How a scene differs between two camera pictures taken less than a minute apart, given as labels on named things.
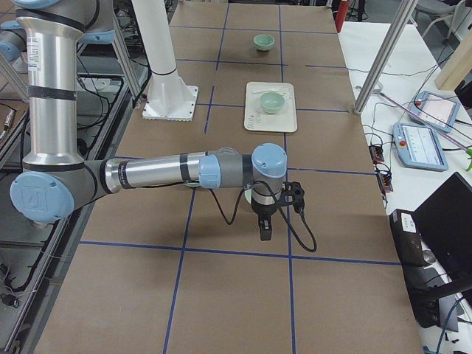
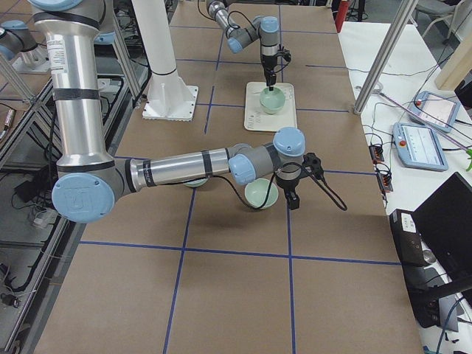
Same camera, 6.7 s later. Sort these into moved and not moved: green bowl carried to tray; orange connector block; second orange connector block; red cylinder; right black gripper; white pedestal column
Moved: green bowl carried to tray; right black gripper
Not moved: orange connector block; red cylinder; white pedestal column; second orange connector block
